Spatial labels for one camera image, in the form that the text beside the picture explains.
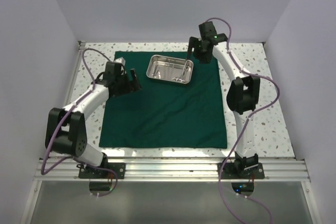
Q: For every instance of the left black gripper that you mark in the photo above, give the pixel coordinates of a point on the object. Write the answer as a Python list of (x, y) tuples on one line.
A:
[(133, 86)]

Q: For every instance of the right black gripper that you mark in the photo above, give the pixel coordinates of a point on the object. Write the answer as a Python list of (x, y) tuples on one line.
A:
[(195, 42)]

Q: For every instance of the stainless steel tray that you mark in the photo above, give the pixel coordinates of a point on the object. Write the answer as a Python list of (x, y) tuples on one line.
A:
[(178, 65)]

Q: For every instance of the green surgical cloth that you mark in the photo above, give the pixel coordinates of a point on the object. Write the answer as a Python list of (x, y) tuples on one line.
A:
[(165, 114)]

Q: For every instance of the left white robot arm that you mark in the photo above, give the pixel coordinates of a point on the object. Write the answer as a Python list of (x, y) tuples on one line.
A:
[(66, 127)]

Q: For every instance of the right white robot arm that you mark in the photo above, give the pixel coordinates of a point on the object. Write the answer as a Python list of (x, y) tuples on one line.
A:
[(242, 98)]

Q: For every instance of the steel surgical scissors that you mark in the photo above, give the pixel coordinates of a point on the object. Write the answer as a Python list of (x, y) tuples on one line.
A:
[(180, 78)]

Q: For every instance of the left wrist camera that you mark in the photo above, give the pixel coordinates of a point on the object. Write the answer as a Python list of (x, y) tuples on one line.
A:
[(120, 60)]

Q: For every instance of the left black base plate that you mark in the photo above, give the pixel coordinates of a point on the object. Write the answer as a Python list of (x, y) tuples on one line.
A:
[(111, 170)]

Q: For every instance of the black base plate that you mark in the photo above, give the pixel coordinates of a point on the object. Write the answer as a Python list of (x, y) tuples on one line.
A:
[(111, 170), (230, 171)]

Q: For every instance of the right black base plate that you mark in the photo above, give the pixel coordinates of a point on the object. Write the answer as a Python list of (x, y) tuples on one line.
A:
[(230, 171)]

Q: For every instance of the aluminium rail frame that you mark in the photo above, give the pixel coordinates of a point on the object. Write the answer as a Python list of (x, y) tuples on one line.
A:
[(179, 185)]

